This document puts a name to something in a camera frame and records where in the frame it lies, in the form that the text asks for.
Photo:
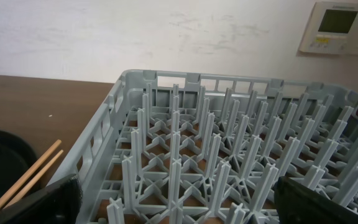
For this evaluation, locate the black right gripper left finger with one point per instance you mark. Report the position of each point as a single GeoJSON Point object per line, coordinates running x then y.
{"type": "Point", "coordinates": [59, 202]}

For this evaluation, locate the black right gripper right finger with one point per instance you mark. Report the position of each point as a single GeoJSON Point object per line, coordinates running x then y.
{"type": "Point", "coordinates": [295, 203]}

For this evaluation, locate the grey dishwasher rack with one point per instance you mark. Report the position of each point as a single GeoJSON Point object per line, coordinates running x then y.
{"type": "Point", "coordinates": [194, 148]}

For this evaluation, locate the wooden chopstick left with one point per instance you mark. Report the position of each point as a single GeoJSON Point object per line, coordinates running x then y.
{"type": "Point", "coordinates": [28, 175]}

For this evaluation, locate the wooden chopstick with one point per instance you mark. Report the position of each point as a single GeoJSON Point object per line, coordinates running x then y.
{"type": "Point", "coordinates": [34, 180]}
{"type": "Point", "coordinates": [28, 175]}

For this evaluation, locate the wooden chopstick right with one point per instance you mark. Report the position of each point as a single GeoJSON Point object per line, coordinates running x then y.
{"type": "Point", "coordinates": [34, 180]}

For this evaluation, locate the white wall control panel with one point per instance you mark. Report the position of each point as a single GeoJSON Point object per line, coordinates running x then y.
{"type": "Point", "coordinates": [332, 29]}

